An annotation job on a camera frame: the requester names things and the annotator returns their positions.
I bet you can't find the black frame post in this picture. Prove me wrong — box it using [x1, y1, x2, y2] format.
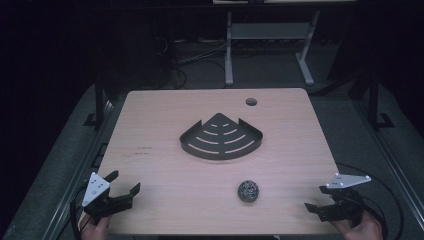
[83, 74, 107, 128]
[367, 70, 396, 131]

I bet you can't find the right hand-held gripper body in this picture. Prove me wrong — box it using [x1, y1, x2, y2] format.
[319, 172, 372, 228]

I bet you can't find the black metal corner shelf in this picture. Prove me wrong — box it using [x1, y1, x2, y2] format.
[179, 112, 264, 161]

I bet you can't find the person's right hand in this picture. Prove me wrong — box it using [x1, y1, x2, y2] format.
[331, 210, 384, 240]

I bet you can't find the person's left hand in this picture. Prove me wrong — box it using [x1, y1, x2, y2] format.
[80, 213, 112, 240]

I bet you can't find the steel wool scouring ball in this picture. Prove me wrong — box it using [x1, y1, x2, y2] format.
[237, 179, 261, 203]

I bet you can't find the bundle of floor cables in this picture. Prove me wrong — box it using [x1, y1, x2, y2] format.
[155, 35, 228, 90]

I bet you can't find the grey metal stand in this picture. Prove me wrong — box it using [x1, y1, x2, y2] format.
[224, 10, 322, 88]

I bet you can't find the aluminium frame rail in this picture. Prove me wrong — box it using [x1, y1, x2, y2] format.
[41, 99, 116, 240]
[353, 98, 424, 223]

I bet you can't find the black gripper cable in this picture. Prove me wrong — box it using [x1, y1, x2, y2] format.
[69, 186, 88, 240]
[334, 161, 405, 240]

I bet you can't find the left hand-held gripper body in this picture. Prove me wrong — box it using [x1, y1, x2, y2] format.
[81, 171, 134, 224]

